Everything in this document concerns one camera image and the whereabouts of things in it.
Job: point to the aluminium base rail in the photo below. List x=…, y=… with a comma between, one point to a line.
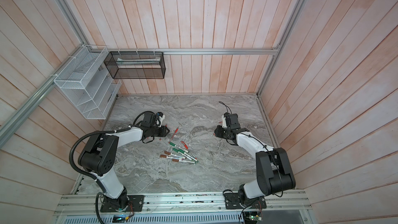
x=187, y=208

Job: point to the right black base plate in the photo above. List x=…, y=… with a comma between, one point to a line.
x=234, y=200

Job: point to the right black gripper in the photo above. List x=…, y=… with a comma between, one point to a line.
x=218, y=133

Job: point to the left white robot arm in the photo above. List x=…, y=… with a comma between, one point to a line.
x=94, y=154

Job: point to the black wire mesh basket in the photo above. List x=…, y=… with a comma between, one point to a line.
x=135, y=64

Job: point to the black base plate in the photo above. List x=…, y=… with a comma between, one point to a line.
x=125, y=203
x=234, y=200

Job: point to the lower brown marker pen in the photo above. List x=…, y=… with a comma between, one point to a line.
x=183, y=161

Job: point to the white wire mesh shelf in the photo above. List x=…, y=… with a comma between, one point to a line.
x=87, y=83

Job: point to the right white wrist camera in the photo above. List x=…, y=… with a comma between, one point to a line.
x=224, y=125

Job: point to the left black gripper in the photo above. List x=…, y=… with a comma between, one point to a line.
x=164, y=131

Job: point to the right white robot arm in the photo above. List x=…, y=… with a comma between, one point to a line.
x=273, y=169

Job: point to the horizontal aluminium wall rail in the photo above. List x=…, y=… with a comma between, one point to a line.
x=203, y=51

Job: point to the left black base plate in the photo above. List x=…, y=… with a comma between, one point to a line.
x=125, y=203

